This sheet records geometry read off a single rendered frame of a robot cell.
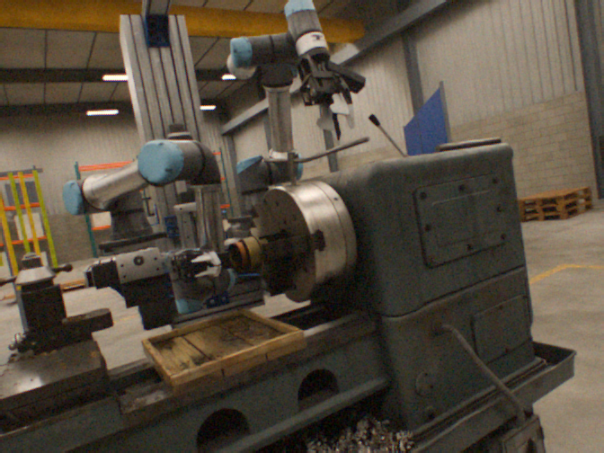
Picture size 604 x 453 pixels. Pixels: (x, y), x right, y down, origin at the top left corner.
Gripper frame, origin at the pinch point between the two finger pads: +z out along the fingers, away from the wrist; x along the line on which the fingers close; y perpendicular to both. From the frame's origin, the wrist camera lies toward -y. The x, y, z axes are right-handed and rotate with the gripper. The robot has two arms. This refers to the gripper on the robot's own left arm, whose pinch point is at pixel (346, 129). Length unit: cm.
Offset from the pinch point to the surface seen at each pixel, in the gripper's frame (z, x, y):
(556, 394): 120, -71, -132
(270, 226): 15.5, -22.9, 16.1
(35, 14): -703, -854, 23
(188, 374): 43, -10, 48
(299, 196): 11.9, -10.2, 12.2
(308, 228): 20.7, -7.5, 14.0
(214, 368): 44, -10, 43
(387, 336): 51, -12, -1
